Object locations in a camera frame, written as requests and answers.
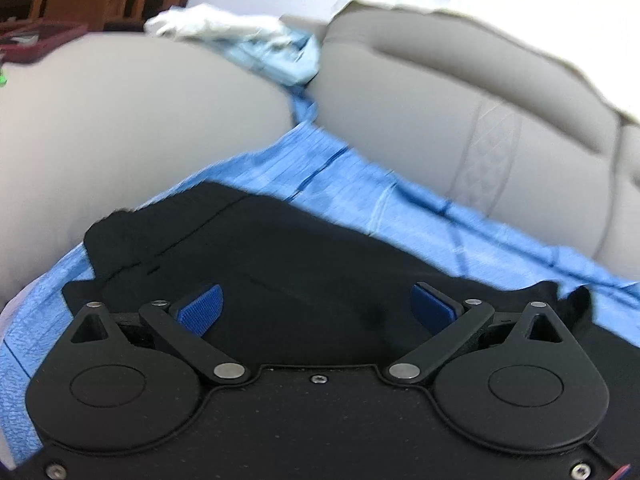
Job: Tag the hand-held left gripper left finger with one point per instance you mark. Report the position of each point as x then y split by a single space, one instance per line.
201 311

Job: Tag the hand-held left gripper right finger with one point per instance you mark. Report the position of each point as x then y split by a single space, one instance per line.
431 309

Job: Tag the black pants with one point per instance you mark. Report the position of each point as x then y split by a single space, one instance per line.
300 280

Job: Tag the grey sofa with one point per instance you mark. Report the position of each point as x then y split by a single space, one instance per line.
450 125

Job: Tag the white crumpled cloth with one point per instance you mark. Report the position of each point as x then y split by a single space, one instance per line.
220 25

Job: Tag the dark red tray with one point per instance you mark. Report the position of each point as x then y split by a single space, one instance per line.
37 40

